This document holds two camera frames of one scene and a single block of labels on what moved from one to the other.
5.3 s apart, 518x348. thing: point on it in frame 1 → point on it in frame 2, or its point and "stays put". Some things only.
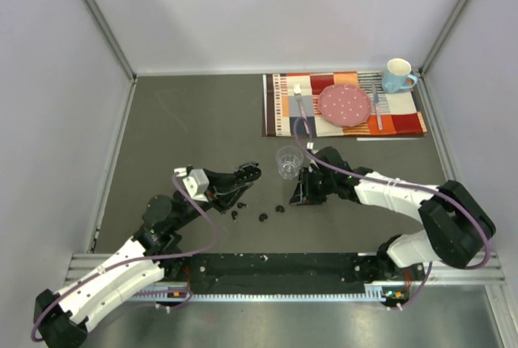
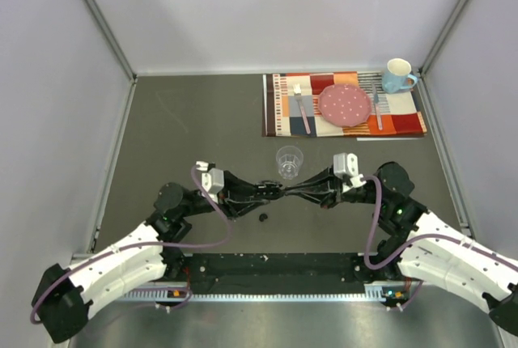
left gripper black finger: x=247 y=174 → x=269 y=187
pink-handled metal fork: x=297 y=89 stays put
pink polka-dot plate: x=345 y=105 stays put
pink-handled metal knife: x=377 y=107 stays put
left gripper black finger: x=227 y=200 → x=261 y=200
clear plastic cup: x=289 y=159 stays put
